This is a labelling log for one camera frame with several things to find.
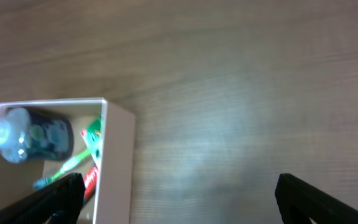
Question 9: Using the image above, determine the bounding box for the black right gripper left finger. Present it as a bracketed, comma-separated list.
[0, 173, 85, 224]

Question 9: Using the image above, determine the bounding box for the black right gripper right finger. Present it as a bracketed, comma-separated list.
[275, 173, 358, 224]

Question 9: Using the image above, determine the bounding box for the red Colgate toothpaste tube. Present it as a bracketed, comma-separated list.
[83, 166, 99, 202]

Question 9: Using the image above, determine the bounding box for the green toothbrush with cap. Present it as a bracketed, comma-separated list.
[33, 149, 91, 190]

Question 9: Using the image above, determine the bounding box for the green soap packet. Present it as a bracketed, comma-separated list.
[80, 115, 102, 167]

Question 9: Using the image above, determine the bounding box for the bottle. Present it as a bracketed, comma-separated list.
[0, 108, 74, 164]

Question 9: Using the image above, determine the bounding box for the white cardboard box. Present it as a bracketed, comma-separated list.
[0, 98, 135, 223]

